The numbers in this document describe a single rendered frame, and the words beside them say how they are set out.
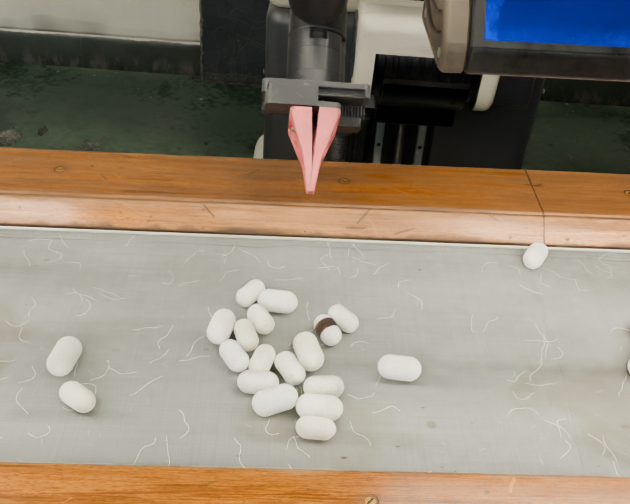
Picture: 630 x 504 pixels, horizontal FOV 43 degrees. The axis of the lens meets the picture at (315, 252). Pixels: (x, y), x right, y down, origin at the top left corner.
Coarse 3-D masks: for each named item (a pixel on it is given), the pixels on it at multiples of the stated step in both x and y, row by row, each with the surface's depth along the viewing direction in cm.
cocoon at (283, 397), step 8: (280, 384) 62; (288, 384) 62; (264, 392) 61; (272, 392) 61; (280, 392) 61; (288, 392) 61; (296, 392) 62; (256, 400) 61; (264, 400) 61; (272, 400) 61; (280, 400) 61; (288, 400) 61; (296, 400) 62; (256, 408) 61; (264, 408) 61; (272, 408) 61; (280, 408) 61; (288, 408) 62; (264, 416) 61
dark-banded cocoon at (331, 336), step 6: (318, 318) 69; (324, 330) 68; (330, 330) 68; (336, 330) 68; (324, 336) 68; (330, 336) 68; (336, 336) 68; (324, 342) 68; (330, 342) 68; (336, 342) 68
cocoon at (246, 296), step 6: (252, 282) 72; (258, 282) 72; (246, 288) 71; (252, 288) 71; (258, 288) 72; (264, 288) 72; (240, 294) 71; (246, 294) 71; (252, 294) 71; (258, 294) 72; (240, 300) 71; (246, 300) 71; (252, 300) 71; (246, 306) 71
